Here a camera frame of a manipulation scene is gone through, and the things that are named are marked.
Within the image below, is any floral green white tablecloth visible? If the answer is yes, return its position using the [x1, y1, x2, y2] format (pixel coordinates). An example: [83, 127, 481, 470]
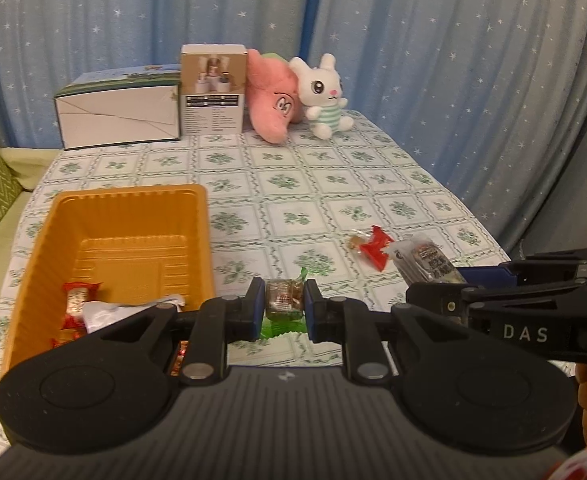
[0, 116, 504, 353]

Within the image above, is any orange plastic tray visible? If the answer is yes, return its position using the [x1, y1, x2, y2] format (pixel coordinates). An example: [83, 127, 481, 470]
[1, 184, 214, 372]

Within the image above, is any brown product carton box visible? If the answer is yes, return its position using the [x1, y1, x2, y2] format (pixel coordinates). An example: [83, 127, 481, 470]
[179, 44, 247, 136]

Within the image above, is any red snack packet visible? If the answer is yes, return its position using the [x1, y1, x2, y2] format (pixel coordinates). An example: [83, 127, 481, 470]
[359, 226, 393, 272]

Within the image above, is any pink starfish plush toy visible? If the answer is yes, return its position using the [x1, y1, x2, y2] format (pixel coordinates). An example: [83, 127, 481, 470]
[246, 49, 303, 144]

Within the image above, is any green brown candy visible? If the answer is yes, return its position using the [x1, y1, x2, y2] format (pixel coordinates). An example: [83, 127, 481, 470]
[261, 266, 307, 339]

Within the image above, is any white snack wrapper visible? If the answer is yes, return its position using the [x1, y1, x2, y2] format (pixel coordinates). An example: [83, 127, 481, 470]
[82, 294, 186, 334]

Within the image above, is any red cartoon face candy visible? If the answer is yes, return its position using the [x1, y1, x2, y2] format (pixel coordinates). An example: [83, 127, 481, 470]
[51, 282, 100, 348]

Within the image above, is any blue star curtain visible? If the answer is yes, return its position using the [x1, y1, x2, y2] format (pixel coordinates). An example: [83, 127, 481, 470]
[0, 0, 587, 250]

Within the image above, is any white bunny plush toy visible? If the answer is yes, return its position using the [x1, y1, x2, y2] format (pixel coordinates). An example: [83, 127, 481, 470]
[289, 53, 354, 140]

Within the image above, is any white green flat box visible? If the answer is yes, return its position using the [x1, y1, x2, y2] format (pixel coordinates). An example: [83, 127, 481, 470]
[54, 64, 181, 150]

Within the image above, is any brown clear wrapped candy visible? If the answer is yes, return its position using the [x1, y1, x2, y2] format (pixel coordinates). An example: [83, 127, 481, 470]
[348, 234, 367, 254]

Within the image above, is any red brown candy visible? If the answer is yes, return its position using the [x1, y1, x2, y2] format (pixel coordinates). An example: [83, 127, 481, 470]
[170, 341, 188, 376]

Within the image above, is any clear dark snack pack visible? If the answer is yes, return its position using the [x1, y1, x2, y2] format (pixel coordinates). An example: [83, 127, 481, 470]
[383, 234, 466, 286]

